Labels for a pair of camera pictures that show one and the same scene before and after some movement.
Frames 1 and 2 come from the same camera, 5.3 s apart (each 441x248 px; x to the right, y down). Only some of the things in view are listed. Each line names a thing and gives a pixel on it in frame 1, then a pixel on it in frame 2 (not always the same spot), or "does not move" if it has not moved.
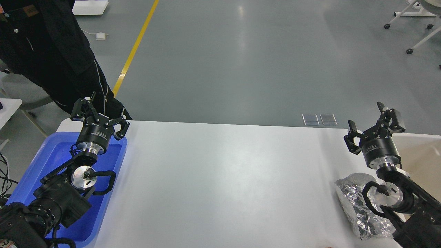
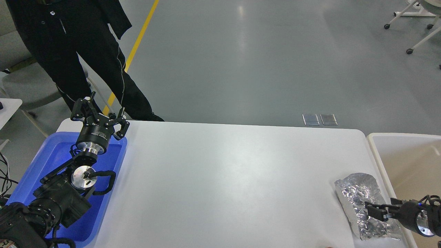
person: x=42 y=42 → x=57 y=30
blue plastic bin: x=57 y=148 does not move
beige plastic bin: x=420 y=155 does not move
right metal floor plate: x=328 y=119 does not move
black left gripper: x=97 y=131 does not move
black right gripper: x=379 y=149 → x=423 y=216
